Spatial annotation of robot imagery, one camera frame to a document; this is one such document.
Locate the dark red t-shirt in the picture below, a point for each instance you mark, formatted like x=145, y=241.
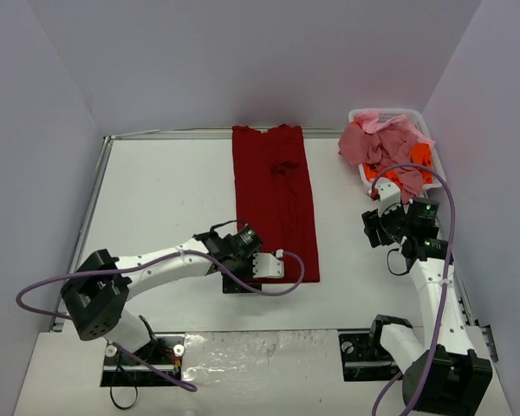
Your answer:
x=273, y=191

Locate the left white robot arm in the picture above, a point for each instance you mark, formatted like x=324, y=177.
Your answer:
x=96, y=295

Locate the pink t-shirt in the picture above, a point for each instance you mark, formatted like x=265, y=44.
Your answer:
x=366, y=129

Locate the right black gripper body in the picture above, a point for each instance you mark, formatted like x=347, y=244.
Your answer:
x=373, y=226

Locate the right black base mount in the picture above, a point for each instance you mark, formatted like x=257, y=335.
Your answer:
x=364, y=359

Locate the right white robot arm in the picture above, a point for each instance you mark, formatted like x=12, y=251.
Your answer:
x=442, y=373

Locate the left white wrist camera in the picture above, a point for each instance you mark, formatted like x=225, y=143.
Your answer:
x=268, y=265

